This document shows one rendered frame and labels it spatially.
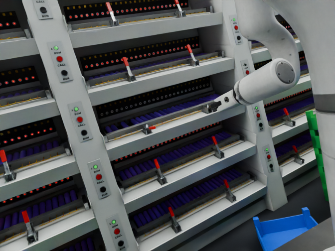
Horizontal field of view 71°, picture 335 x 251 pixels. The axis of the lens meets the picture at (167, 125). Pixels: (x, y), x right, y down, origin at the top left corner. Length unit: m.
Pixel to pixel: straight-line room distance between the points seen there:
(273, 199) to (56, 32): 1.07
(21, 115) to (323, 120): 0.73
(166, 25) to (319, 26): 0.77
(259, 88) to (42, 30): 0.64
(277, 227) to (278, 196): 0.19
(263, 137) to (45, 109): 0.86
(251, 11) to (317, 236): 0.50
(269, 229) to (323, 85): 0.89
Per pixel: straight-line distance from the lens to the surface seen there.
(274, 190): 1.19
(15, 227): 0.90
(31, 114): 0.79
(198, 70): 0.94
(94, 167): 0.78
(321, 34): 0.20
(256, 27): 0.67
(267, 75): 0.64
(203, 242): 1.06
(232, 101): 0.75
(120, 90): 0.81
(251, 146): 1.07
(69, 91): 0.78
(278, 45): 0.74
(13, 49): 0.83
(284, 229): 1.07
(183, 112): 0.93
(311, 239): 0.40
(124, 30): 0.87
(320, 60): 0.21
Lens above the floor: 0.60
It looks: 6 degrees down
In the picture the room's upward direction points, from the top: 16 degrees counter-clockwise
